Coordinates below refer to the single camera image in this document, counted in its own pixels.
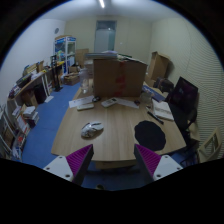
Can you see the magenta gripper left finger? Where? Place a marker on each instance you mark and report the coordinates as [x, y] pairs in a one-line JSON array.
[[72, 167]]

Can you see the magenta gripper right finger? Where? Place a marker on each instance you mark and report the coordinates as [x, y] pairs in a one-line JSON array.
[[153, 166]]

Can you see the round black mouse pad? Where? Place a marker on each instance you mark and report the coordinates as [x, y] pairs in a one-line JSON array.
[[150, 135]]

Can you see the white wooden chair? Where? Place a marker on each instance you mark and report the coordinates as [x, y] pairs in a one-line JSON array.
[[211, 148]]

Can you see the black marker pen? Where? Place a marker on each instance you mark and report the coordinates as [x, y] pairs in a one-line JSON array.
[[155, 117]]

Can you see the open notebook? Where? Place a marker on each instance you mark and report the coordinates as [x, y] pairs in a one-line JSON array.
[[162, 110]]

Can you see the white paper sheet left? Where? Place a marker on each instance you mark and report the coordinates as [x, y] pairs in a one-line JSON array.
[[80, 101]]

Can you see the white paper sheet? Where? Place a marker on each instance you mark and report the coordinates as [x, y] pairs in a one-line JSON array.
[[127, 103], [80, 101]]

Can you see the white flat device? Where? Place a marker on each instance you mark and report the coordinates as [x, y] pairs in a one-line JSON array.
[[85, 107]]

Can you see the black office chair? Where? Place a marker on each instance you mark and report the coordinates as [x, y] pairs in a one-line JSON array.
[[182, 102]]

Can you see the white paper sheet centre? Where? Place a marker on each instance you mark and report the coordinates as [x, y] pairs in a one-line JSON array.
[[127, 103]]

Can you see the small black round object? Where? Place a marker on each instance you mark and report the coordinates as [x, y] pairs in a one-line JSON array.
[[96, 99]]

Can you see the blue folder on table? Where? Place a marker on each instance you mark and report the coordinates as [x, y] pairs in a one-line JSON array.
[[155, 95]]

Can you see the white remote control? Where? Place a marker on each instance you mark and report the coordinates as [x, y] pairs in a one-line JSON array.
[[109, 102]]

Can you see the wooden side desk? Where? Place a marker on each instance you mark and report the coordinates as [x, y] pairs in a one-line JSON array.
[[37, 89]]

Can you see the cardboard box on floor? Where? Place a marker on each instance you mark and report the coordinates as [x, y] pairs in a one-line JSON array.
[[71, 79]]

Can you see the clear plastic bottle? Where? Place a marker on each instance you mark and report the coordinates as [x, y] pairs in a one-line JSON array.
[[84, 80]]

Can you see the large cardboard box on table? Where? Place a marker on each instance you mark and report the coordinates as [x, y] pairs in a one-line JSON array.
[[118, 78]]

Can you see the open cardboard box by wall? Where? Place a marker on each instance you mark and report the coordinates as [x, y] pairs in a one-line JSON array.
[[158, 65]]

